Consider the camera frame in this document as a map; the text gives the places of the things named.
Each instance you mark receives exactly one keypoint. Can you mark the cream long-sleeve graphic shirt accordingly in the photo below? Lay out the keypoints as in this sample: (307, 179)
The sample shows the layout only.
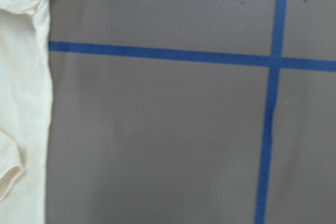
(26, 105)

